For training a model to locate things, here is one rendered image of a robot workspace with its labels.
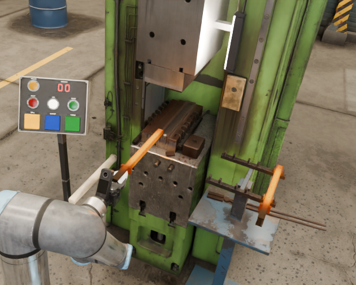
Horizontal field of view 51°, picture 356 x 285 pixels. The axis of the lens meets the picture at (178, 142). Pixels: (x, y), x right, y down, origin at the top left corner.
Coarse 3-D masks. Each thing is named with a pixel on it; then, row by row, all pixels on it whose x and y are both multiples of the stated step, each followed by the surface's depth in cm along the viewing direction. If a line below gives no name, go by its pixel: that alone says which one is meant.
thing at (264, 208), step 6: (276, 168) 172; (282, 168) 173; (276, 174) 169; (276, 180) 165; (270, 186) 161; (270, 192) 158; (264, 198) 154; (270, 198) 155; (264, 204) 151; (264, 210) 147; (258, 216) 144; (264, 216) 144; (258, 222) 145
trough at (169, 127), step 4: (188, 104) 224; (192, 104) 223; (184, 108) 220; (188, 108) 220; (180, 112) 215; (184, 112) 216; (176, 116) 210; (180, 116) 211; (172, 120) 205; (176, 120) 207; (168, 124) 201; (172, 124) 204; (168, 128) 200; (164, 132) 196; (168, 132) 197; (160, 136) 193; (164, 136) 193
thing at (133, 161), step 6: (156, 132) 182; (162, 132) 185; (150, 138) 178; (156, 138) 178; (144, 144) 173; (150, 144) 173; (138, 150) 168; (144, 150) 168; (132, 156) 164; (138, 156) 164; (132, 162) 160; (120, 168) 155; (126, 168) 156; (120, 174) 152; (114, 180) 150
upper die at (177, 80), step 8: (152, 64) 173; (152, 72) 175; (160, 72) 174; (168, 72) 172; (176, 72) 170; (200, 72) 194; (152, 80) 178; (160, 80) 176; (168, 80) 174; (176, 80) 172; (184, 80) 172; (192, 80) 184; (176, 88) 175; (184, 88) 176
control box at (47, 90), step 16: (32, 80) 187; (48, 80) 188; (64, 80) 188; (80, 80) 189; (32, 96) 187; (48, 96) 188; (64, 96) 189; (80, 96) 190; (32, 112) 188; (48, 112) 189; (64, 112) 190; (80, 112) 190; (64, 128) 190; (80, 128) 191
